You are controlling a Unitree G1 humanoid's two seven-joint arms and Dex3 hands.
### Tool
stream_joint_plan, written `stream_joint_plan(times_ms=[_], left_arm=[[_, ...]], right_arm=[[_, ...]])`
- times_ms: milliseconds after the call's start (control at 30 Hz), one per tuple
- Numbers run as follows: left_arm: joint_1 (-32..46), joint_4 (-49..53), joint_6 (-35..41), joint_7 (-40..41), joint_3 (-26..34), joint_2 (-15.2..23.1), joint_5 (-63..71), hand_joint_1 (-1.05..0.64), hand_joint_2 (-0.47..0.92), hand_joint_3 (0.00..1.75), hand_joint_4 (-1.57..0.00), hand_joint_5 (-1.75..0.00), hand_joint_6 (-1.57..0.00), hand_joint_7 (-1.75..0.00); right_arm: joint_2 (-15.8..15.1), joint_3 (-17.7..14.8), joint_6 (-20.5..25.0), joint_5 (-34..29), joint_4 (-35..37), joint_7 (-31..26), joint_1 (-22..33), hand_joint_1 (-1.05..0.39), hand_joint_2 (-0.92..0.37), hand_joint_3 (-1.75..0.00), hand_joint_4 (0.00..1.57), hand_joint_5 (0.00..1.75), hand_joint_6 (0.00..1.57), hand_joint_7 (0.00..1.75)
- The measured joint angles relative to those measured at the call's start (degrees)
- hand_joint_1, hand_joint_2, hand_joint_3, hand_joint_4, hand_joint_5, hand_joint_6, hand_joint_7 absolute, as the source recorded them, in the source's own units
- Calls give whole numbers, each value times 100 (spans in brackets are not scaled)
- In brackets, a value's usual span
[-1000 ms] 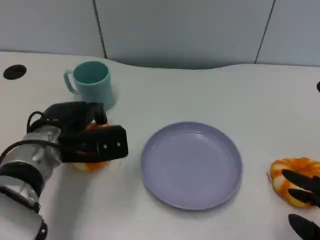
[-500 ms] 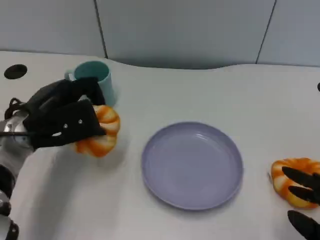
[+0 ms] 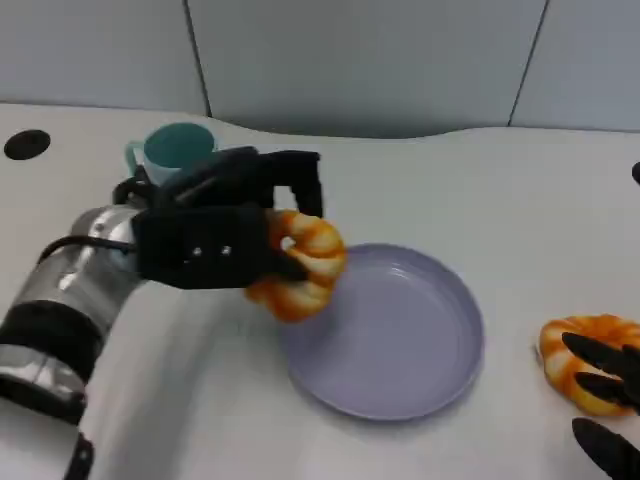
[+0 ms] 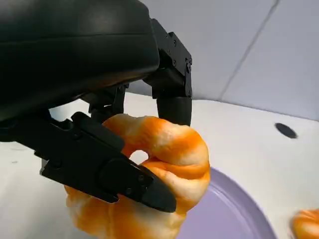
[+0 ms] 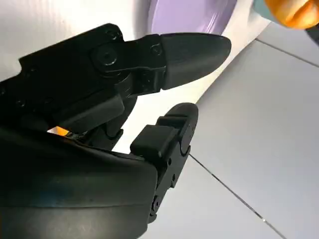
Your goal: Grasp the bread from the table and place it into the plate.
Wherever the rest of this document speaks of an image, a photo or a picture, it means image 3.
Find pale green mug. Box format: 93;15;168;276
123;123;221;189

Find orange and white toy bread roll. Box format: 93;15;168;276
243;208;349;324
537;313;640;417

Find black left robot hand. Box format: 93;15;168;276
131;147;325;292

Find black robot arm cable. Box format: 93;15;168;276
37;169;151;266

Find lilac plate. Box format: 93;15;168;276
279;243;485;423

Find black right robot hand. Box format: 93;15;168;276
560;332;640;480

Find grey partition panel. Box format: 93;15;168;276
184;0;550;141
0;0;211;119
507;0;640;134

